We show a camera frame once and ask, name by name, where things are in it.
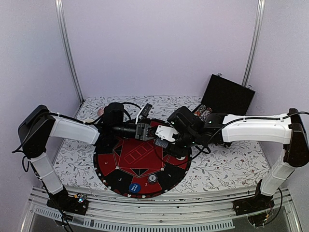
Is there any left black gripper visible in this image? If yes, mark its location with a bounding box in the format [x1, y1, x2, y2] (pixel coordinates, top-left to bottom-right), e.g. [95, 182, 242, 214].
[112, 122, 155, 142]

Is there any small poker chip stack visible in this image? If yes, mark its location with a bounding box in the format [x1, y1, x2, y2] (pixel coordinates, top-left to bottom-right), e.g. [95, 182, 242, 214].
[147, 174, 158, 184]

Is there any blue small blind button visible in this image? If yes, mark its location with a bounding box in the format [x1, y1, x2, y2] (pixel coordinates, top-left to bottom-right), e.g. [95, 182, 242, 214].
[128, 183, 141, 193]

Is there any blue playing card deck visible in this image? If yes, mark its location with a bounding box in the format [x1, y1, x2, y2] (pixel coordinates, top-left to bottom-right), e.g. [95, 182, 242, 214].
[154, 138, 169, 149]

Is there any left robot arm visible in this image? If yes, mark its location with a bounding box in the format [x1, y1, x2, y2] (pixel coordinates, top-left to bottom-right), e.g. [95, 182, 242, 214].
[14, 102, 155, 210]

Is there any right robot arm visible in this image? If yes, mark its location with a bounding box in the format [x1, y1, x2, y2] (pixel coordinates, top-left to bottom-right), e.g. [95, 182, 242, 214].
[156, 107, 309, 212]

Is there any chip row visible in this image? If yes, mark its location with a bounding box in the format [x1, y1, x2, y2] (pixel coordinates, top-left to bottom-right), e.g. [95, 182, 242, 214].
[194, 105, 206, 117]
[199, 107, 212, 121]

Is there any chip row back left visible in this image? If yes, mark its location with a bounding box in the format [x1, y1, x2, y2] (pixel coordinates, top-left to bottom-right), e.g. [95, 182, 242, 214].
[194, 105, 206, 117]

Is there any round red black poker mat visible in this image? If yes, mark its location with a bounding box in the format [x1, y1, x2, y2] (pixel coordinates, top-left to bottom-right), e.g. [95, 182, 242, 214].
[94, 135, 191, 199]

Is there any black poker chip case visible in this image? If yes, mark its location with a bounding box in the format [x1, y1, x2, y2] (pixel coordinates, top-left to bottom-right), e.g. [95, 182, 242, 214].
[190, 73, 256, 147]

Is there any red patterned small bowl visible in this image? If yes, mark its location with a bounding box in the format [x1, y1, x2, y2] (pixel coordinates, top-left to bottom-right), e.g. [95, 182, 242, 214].
[97, 107, 104, 116]

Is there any cream ceramic cup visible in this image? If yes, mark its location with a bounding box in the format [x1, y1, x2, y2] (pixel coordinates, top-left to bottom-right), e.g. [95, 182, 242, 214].
[83, 118, 94, 123]

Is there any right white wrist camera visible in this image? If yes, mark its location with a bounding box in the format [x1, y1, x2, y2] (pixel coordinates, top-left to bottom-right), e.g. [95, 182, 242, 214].
[155, 125, 179, 143]

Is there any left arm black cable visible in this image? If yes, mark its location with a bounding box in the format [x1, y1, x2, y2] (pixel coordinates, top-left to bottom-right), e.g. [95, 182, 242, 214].
[12, 101, 143, 174]

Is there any aluminium front rail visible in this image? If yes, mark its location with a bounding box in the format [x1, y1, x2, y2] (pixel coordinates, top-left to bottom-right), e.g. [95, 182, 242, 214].
[20, 185, 302, 232]

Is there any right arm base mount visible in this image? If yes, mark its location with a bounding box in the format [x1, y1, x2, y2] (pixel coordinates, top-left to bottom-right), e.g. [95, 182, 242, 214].
[233, 192, 275, 227]

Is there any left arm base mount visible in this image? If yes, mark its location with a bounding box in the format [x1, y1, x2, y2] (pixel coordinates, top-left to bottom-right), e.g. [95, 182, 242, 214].
[42, 182, 89, 216]

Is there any right aluminium frame post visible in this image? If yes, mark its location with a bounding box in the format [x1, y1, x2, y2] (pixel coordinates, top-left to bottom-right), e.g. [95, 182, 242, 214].
[241, 0, 266, 87]

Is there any aluminium frame post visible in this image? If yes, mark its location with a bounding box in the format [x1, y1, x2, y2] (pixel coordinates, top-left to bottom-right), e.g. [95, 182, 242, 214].
[241, 0, 266, 87]
[55, 0, 84, 103]

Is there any left aluminium frame post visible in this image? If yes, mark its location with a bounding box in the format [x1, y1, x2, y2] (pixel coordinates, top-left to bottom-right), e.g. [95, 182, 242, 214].
[55, 0, 84, 103]

